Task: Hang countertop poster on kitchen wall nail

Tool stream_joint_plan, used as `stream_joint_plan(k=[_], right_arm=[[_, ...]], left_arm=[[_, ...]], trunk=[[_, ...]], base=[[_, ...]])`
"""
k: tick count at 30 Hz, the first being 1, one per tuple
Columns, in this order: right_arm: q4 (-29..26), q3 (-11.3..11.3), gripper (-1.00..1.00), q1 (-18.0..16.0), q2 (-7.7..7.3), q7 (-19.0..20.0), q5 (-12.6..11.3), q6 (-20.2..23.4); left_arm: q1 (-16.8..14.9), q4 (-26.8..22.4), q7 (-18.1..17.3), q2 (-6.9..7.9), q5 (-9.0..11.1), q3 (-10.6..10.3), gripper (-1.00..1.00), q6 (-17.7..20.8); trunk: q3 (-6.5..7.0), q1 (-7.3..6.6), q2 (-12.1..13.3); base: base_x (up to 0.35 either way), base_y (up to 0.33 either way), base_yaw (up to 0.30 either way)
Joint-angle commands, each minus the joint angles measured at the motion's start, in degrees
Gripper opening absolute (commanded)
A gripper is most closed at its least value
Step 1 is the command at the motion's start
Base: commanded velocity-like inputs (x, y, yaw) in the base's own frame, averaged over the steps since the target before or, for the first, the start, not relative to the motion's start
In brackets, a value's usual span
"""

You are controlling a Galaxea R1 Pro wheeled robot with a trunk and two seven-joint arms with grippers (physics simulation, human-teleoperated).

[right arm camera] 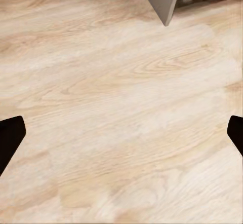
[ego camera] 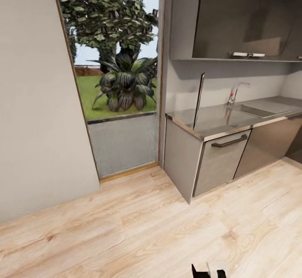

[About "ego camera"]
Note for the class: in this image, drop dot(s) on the dishwasher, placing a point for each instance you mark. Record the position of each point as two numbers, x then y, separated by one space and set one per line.
219 160

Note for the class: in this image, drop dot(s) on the drop in sink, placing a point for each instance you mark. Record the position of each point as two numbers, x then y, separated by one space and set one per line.
262 109

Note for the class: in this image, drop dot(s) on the poster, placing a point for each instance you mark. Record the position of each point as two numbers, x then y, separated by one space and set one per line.
199 97

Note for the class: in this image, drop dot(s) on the cabinet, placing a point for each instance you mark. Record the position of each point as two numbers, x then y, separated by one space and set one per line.
293 47
237 30

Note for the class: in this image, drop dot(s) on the fixed window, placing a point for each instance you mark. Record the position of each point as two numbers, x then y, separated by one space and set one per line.
116 48

